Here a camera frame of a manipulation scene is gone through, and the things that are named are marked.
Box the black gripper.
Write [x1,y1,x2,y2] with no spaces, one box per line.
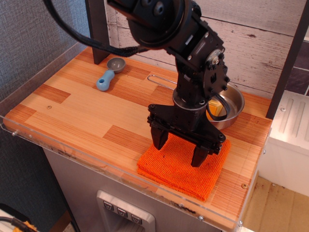
[147,104,226,167]

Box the orange knitted cloth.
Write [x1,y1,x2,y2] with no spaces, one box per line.
[137,134,231,202]

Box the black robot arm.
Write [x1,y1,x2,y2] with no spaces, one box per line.
[108,0,229,167]

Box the yellow cheese wedge block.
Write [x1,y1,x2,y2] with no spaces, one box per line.
[209,100,223,116]

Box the grey cabinet with dispenser panel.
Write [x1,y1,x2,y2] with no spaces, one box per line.
[44,149,219,232]

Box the yellow object bottom left corner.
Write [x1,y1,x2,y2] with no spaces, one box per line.
[0,217,36,232]

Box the steel pan with wire handle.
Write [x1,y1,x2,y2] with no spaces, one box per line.
[147,74,245,130]

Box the blue handled grey scoop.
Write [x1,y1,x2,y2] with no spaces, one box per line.
[96,58,126,91]

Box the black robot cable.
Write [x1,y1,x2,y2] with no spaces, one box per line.
[43,0,148,58]

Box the dark right upright post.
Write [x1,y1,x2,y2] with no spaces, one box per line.
[266,0,309,119]

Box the dark upright post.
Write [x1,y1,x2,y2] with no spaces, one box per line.
[266,0,309,119]
[85,0,112,65]

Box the dark left upright post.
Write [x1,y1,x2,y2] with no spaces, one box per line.
[85,0,112,65]

